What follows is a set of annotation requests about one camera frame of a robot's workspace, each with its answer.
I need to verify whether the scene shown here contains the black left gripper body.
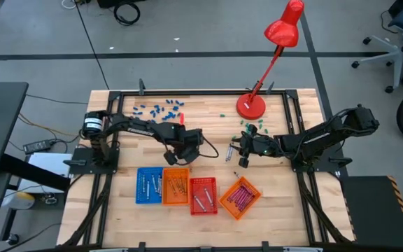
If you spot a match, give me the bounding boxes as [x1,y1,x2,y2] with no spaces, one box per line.
[164,127,204,167]

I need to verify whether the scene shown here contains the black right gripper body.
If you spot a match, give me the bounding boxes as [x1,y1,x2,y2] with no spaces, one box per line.
[239,125,279,169]

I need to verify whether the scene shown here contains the red plastic basket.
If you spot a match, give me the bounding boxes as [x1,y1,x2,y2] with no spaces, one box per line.
[189,176,219,216]

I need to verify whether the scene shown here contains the orange plastic basket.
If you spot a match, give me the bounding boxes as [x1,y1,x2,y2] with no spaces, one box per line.
[218,176,262,221]
[162,167,191,206]

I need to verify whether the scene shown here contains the blue plastic basket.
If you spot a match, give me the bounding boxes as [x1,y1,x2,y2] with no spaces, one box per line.
[135,167,164,205]

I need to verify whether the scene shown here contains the red desk lamp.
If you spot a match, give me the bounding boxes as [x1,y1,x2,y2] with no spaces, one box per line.
[235,0,306,121]

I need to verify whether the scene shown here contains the black power adapter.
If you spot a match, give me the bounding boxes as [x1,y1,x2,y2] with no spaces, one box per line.
[22,139,57,155]

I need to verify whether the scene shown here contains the black floor box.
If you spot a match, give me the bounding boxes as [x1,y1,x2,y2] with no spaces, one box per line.
[97,0,147,9]

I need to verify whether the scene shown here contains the white office chair blue seat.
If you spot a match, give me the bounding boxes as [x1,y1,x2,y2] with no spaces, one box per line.
[351,0,403,95]

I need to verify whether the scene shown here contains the white yellow bundle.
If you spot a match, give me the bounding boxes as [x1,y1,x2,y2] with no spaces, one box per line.
[1,191,36,210]

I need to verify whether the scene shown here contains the black aluminium table frame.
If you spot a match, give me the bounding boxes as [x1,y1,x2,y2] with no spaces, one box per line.
[57,78,355,252]

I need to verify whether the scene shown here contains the long black floor cable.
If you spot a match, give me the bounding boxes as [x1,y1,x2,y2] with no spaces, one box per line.
[73,0,111,91]

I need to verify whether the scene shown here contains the coiled black cable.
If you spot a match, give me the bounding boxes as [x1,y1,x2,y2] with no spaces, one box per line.
[113,1,141,27]

